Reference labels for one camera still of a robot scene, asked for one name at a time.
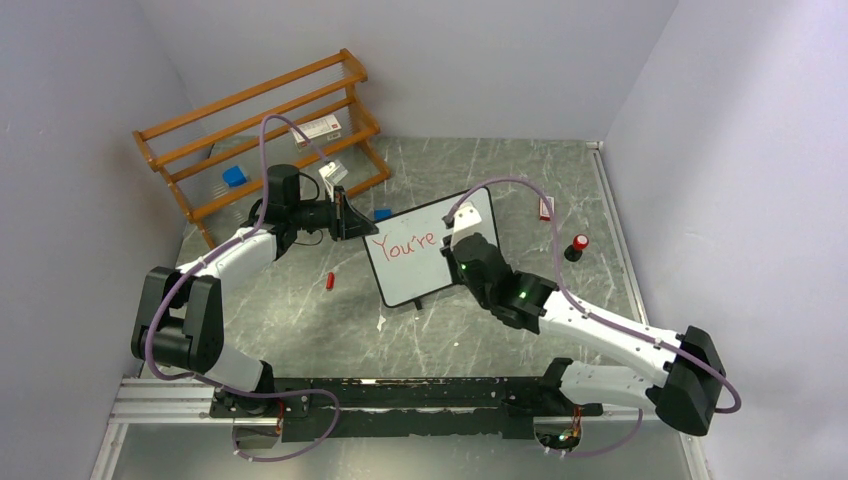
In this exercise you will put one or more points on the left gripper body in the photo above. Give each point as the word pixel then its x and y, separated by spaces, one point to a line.
pixel 331 215

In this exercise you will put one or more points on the white red box on shelf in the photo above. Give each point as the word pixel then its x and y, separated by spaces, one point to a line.
pixel 319 131

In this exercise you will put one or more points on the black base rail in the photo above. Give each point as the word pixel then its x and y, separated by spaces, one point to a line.
pixel 509 407

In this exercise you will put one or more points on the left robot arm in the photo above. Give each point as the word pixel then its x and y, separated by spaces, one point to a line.
pixel 180 319

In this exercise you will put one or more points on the small red white box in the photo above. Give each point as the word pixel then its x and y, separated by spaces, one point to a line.
pixel 544 211

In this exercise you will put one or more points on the blue eraser on shelf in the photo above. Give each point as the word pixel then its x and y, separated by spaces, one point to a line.
pixel 234 177

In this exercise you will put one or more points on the blue eraser on table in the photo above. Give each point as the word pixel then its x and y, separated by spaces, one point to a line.
pixel 381 214

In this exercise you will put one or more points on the red black stamp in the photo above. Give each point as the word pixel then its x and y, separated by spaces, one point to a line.
pixel 575 250

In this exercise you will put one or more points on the wooden tiered shelf rack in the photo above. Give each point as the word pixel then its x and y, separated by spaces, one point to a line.
pixel 211 150

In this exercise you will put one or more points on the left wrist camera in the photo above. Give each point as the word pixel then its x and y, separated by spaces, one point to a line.
pixel 332 173

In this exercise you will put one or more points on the small whiteboard with black frame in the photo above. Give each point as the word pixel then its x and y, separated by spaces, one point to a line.
pixel 405 254

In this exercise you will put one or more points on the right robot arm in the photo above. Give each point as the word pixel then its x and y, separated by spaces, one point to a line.
pixel 677 376

